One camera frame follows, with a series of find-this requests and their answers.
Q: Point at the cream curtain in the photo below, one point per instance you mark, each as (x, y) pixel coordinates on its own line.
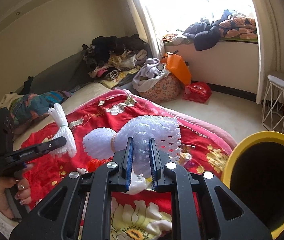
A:
(270, 24)

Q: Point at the large white foam net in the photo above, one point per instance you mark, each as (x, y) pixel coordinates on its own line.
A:
(102, 143)

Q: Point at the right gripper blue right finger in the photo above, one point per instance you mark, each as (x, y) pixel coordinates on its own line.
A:
(153, 155)

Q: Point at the lavender white clothes pile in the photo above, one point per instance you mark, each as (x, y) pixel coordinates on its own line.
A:
(149, 75)

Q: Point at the yellow rimmed black trash bin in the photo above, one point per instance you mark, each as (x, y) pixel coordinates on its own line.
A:
(255, 173)

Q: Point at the red plastic bag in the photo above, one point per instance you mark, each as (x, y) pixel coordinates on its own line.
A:
(197, 92)

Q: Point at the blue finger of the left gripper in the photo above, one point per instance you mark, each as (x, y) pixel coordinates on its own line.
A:
(53, 144)

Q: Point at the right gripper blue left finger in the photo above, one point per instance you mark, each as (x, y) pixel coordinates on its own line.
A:
(128, 163)

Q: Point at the orange plastic bag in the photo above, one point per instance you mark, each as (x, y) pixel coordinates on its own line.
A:
(176, 65)

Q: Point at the person's left hand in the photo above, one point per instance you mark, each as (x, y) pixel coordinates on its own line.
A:
(13, 188)

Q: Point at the red floral blanket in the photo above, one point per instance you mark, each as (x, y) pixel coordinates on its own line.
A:
(117, 121)

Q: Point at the dark jacket on windowsill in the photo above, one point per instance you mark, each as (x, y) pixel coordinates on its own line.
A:
(205, 35)

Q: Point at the floral fabric laundry basket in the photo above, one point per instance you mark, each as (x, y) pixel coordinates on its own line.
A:
(167, 89)

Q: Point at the white wire frame stool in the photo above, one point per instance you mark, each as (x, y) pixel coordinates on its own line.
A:
(273, 103)

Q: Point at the teal floral pillow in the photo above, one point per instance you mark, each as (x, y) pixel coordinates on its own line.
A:
(31, 107)

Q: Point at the dark clothes pile on bed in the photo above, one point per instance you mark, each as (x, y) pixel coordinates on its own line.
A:
(114, 61)

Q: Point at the beige bed mattress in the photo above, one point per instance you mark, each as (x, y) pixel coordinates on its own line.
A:
(79, 98)

